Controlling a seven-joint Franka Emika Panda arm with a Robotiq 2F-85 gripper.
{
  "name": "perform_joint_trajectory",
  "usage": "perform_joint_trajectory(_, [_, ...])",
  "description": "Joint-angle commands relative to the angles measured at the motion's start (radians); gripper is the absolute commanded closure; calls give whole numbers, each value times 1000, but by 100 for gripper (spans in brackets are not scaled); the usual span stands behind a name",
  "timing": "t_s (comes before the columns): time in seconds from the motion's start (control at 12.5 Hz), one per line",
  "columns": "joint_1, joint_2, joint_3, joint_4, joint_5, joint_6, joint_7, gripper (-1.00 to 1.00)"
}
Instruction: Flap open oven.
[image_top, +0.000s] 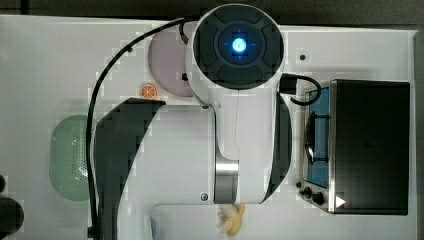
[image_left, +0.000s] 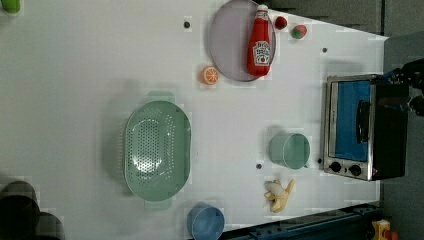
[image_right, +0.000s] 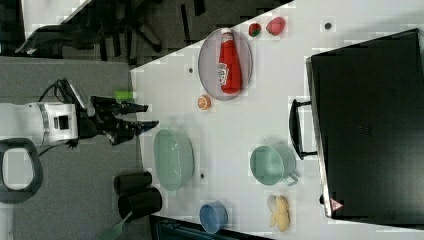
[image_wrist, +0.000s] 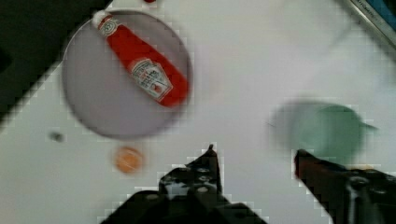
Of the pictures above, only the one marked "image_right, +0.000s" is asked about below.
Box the orange slice toy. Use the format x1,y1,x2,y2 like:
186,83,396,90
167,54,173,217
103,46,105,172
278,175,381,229
197,95,211,110

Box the black office chair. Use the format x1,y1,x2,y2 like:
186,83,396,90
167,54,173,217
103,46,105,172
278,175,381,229
15,0,162,56

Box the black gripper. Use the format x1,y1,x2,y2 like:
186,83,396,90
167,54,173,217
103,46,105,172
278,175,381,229
79,96,159,145

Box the green cylinder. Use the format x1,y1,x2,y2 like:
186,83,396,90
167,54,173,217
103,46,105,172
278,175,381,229
114,91,137,101

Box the red ketchup bottle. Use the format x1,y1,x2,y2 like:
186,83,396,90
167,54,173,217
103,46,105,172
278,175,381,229
218,28,242,94

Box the green mug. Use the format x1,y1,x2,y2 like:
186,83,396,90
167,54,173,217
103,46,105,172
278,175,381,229
250,144,298,186

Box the grey round plate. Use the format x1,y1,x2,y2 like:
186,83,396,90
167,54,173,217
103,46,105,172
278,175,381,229
198,29,253,101

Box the black cylinder upper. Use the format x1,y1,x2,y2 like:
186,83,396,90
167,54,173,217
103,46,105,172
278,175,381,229
113,171,152,195

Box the peeled banana toy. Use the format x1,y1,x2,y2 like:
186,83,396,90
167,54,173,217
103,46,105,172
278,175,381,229
267,195,290,232

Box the blue cup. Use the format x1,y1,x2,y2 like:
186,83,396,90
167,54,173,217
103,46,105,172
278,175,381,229
199,201,228,234

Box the pink strawberry toy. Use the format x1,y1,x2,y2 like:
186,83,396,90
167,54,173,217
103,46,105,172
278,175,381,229
266,17,286,36

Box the green oval colander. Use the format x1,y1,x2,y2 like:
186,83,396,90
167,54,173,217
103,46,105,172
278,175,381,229
153,129,194,191

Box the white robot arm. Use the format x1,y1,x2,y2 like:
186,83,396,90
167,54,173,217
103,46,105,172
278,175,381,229
1,97,158,204

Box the dark red strawberry toy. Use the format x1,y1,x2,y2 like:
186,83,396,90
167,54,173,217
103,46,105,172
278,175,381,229
248,23,261,37

